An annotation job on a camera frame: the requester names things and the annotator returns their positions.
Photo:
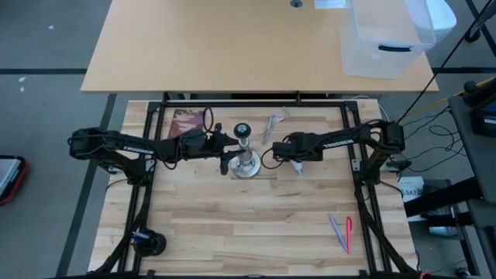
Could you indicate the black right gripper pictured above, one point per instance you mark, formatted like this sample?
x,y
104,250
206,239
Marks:
x,y
298,149

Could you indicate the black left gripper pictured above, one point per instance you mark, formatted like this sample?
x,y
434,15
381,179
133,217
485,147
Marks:
x,y
197,145

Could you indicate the silver lamp stand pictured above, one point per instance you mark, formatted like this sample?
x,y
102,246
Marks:
x,y
245,164

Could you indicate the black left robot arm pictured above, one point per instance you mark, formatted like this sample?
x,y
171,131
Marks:
x,y
116,145

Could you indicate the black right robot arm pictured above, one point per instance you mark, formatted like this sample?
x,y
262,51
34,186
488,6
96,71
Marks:
x,y
364,139

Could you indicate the clear plastic wrapper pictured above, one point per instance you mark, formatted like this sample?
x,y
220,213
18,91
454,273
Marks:
x,y
271,124

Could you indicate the silver mounting plate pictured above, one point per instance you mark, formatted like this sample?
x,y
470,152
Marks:
x,y
149,166
355,164

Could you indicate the purple pen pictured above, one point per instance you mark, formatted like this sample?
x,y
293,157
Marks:
x,y
338,232

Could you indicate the pink pen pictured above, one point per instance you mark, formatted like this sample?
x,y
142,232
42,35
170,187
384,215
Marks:
x,y
348,234

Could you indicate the light wooden desk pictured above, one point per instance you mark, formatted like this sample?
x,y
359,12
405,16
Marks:
x,y
213,46

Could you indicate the white printed box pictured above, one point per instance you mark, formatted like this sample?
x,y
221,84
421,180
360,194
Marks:
x,y
410,190

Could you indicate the clear plastic storage bin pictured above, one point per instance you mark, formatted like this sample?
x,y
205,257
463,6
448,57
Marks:
x,y
387,31

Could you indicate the dark grey cart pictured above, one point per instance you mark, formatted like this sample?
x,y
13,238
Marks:
x,y
472,155

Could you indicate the black box device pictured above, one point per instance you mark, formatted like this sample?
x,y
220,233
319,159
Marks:
x,y
484,122

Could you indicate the white round object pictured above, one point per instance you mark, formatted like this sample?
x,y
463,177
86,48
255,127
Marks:
x,y
441,17

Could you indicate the red-edged black case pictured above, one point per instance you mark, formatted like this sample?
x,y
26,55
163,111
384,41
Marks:
x,y
9,178

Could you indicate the thin black pole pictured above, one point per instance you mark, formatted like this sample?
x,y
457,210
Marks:
x,y
486,13

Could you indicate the black aluminium frame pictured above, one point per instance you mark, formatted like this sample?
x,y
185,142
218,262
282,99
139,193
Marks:
x,y
252,104

